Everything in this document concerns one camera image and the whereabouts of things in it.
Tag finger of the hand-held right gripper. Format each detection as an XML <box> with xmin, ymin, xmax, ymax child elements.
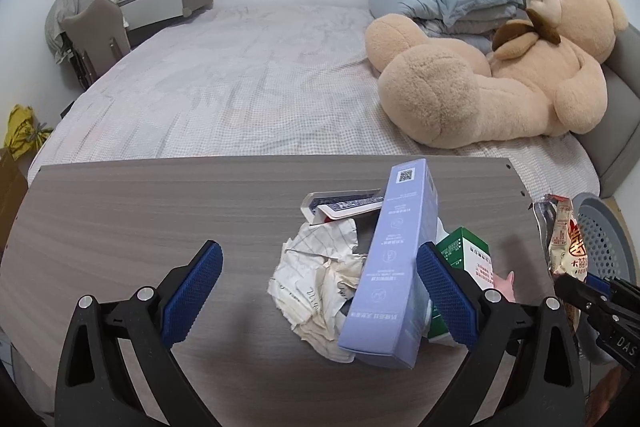
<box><xmin>586</xmin><ymin>276</ymin><xmax>620</xmax><ymax>296</ymax></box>
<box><xmin>554</xmin><ymin>274</ymin><xmax>608</xmax><ymax>314</ymax></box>

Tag grey and white desk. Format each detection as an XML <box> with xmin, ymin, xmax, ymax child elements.
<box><xmin>92</xmin><ymin>0</ymin><xmax>214</xmax><ymax>48</ymax></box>

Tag brown cabinet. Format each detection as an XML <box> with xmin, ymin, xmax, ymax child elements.
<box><xmin>0</xmin><ymin>149</ymin><xmax>28</xmax><ymax>253</ymax></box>

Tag grey jacket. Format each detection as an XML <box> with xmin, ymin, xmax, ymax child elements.
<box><xmin>44</xmin><ymin>0</ymin><xmax>96</xmax><ymax>65</ymax></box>

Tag bed with light checked sheet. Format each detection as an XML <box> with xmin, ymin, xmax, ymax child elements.
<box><xmin>30</xmin><ymin>0</ymin><xmax>601</xmax><ymax>198</ymax></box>

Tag grey blue pillows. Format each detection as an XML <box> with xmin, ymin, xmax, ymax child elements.
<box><xmin>368</xmin><ymin>0</ymin><xmax>521</xmax><ymax>54</ymax></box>

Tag large beige teddy bear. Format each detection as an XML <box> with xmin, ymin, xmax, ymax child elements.
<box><xmin>364</xmin><ymin>0</ymin><xmax>629</xmax><ymax>149</ymax></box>

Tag green and white carton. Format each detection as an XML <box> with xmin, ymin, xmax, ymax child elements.
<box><xmin>425</xmin><ymin>227</ymin><xmax>496</xmax><ymax>348</ymax></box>

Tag grey chair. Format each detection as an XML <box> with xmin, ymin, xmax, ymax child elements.
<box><xmin>60</xmin><ymin>0</ymin><xmax>132</xmax><ymax>90</ymax></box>

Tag flat blue and white box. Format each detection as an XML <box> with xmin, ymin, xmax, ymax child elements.
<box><xmin>300</xmin><ymin>188</ymin><xmax>388</xmax><ymax>225</ymax></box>

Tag small pink wrapper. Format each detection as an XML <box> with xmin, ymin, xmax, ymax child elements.
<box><xmin>492</xmin><ymin>272</ymin><xmax>516</xmax><ymax>304</ymax></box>

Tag grey upholstered headboard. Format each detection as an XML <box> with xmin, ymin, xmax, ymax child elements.
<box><xmin>479</xmin><ymin>0</ymin><xmax>640</xmax><ymax>200</ymax></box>

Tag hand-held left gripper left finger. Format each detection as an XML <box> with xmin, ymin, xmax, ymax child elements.
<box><xmin>54</xmin><ymin>241</ymin><xmax>223</xmax><ymax>427</ymax></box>

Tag tall lilac cardboard box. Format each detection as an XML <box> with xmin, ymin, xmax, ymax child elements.
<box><xmin>338</xmin><ymin>158</ymin><xmax>441</xmax><ymax>368</ymax></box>

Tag beige and red snack packet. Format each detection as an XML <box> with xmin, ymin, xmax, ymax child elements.
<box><xmin>532</xmin><ymin>194</ymin><xmax>593</xmax><ymax>338</ymax></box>

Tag yellow bag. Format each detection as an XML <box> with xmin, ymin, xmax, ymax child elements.
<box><xmin>4</xmin><ymin>104</ymin><xmax>53</xmax><ymax>160</ymax></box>

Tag person's right hand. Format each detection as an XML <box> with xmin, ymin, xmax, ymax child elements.
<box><xmin>589</xmin><ymin>367</ymin><xmax>633</xmax><ymax>427</ymax></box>

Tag white paper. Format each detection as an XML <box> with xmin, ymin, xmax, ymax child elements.
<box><xmin>270</xmin><ymin>219</ymin><xmax>371</xmax><ymax>363</ymax></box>

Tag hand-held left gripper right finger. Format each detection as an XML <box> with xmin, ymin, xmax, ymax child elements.
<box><xmin>416</xmin><ymin>242</ymin><xmax>586</xmax><ymax>427</ymax></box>

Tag grey plastic basket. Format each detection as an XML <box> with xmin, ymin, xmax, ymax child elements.
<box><xmin>572</xmin><ymin>192</ymin><xmax>638</xmax><ymax>365</ymax></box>

